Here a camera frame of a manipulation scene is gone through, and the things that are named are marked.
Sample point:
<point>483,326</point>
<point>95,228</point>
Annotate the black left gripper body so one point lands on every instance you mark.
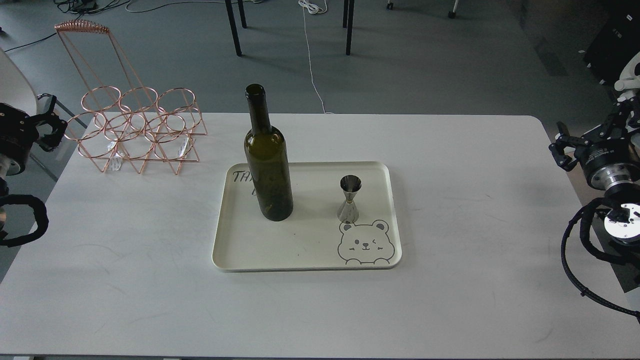
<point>17,133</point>

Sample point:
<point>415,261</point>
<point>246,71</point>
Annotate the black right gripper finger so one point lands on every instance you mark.
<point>564,140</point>

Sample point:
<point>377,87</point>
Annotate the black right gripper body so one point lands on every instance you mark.
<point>596,154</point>

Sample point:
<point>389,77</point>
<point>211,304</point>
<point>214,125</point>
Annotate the dark green wine bottle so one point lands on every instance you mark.
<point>266,153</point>

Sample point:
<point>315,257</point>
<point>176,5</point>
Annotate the silver steel jigger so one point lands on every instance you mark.
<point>348,213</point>

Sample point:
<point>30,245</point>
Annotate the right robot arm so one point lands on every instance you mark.
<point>617,209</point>

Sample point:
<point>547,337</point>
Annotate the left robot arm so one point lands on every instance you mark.
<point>51,129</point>

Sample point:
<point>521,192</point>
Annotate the white chair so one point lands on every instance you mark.
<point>628,84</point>

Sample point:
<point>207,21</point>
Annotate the black equipment case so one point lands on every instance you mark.
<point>615,45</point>

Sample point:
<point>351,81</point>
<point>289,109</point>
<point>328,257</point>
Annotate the black table legs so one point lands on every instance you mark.
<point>239,20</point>

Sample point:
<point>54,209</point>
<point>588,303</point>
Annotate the cream bear serving tray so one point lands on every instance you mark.
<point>312,238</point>

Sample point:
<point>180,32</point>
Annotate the copper wire wine rack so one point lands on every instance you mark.
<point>132,123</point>

